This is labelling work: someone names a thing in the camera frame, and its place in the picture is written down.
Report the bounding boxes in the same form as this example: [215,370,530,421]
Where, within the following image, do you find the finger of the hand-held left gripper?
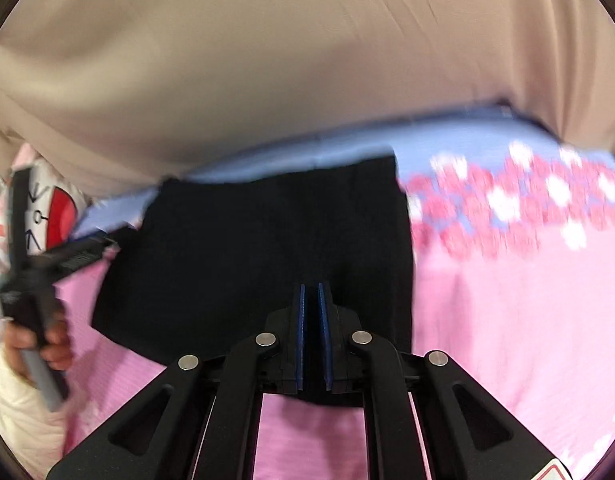
[8,167,35,263]
[42,236,122,273]

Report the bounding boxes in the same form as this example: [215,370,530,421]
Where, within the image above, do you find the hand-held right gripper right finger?
[316,282,574,480]

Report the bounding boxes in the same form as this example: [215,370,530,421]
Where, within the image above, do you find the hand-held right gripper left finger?
[46,284,308,480]

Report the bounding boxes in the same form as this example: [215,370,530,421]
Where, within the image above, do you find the black pants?
[90,155,415,407]

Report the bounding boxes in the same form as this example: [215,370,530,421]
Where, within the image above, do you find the person's left forearm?
[0,352,70,466]

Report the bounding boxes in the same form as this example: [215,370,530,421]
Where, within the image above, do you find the person's left hand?
[1,305,75,378]

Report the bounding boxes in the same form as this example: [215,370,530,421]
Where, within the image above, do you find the cartoon face pillow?
[0,144,95,266]

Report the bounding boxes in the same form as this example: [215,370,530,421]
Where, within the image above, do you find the pink floral bed sheet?
[52,104,615,480]

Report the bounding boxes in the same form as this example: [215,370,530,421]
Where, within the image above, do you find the beige duvet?
[0,0,615,201]

